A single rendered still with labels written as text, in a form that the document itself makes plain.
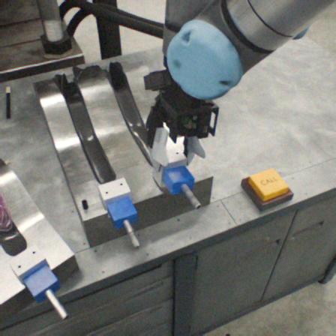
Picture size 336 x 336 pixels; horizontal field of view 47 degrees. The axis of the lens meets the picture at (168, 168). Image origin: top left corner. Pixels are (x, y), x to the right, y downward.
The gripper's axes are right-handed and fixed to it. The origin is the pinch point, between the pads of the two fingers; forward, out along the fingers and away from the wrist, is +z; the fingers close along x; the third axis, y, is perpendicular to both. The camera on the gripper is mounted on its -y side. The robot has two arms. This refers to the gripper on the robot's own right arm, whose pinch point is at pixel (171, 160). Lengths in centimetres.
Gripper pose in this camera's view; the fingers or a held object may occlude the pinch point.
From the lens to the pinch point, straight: 70.6
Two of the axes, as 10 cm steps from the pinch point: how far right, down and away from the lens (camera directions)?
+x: 9.1, -2.0, 3.7
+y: 4.1, 5.6, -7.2
